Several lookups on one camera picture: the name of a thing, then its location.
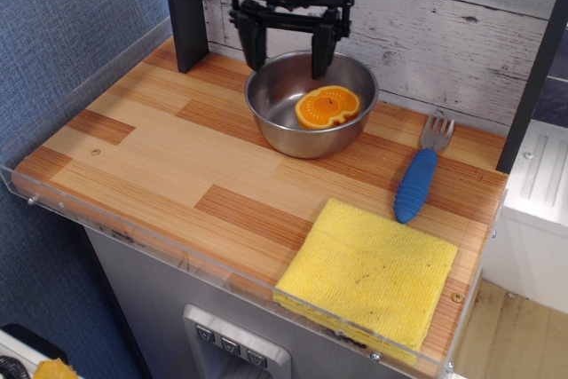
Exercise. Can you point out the silver toy fridge cabinet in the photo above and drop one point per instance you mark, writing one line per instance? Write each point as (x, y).
(153, 294)

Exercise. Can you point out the yellow black object bottom left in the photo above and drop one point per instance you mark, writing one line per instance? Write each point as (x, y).
(28, 349)

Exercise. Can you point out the yellow sponge cloth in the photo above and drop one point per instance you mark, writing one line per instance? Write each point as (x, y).
(375, 281)

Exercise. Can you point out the black vertical post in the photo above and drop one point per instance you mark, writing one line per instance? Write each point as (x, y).
(189, 32)
(544, 58)

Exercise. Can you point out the silver dispenser button panel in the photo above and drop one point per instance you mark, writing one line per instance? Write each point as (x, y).
(223, 350)

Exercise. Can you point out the stainless steel bowl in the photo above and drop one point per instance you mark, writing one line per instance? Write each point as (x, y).
(272, 92)

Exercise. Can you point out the black left vertical post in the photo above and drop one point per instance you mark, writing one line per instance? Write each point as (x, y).
(189, 32)

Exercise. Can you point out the white toy sink unit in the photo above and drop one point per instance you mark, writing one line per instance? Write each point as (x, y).
(527, 253)

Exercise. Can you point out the clear acrylic edge guard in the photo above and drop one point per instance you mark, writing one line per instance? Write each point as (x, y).
(117, 138)

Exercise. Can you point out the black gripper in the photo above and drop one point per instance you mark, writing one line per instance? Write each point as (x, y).
(329, 20)

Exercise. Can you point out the orange toy fruit half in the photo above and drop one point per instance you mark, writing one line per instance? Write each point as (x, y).
(327, 107)

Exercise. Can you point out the blue handled metal fork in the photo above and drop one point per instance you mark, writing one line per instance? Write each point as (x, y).
(414, 187)

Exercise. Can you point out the black right vertical post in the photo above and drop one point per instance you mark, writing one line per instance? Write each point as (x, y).
(544, 58)

